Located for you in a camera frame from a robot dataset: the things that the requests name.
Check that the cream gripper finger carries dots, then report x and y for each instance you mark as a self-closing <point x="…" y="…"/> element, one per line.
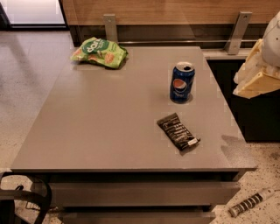
<point x="254" y="85"/>
<point x="253" y="65"/>

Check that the blue pepsi can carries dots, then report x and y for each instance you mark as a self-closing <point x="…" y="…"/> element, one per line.
<point x="182" y="81"/>

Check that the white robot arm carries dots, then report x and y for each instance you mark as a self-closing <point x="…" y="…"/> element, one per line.
<point x="271" y="47"/>

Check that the black snack wrapper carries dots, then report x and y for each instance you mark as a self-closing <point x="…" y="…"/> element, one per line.
<point x="177" y="132"/>

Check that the green chip bag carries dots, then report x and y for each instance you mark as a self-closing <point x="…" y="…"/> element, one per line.
<point x="100" y="52"/>

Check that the grey upper drawer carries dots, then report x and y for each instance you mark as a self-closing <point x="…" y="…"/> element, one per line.
<point x="146" y="194"/>

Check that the grey drawer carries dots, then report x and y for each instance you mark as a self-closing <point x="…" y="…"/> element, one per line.
<point x="165" y="217"/>
<point x="146" y="194"/>

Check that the grey lower drawer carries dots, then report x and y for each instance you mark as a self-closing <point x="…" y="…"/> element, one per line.
<point x="165" y="217"/>

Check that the right metal bracket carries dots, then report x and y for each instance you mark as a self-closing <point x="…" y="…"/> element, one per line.
<point x="233" y="44"/>

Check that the metal bracket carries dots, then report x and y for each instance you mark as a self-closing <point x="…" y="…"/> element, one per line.
<point x="233" y="44"/>
<point x="110" y="27"/>

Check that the left metal bracket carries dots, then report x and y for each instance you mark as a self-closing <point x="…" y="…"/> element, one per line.
<point x="110" y="27"/>

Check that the wooden wall panel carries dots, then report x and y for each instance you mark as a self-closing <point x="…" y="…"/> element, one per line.
<point x="168" y="12"/>

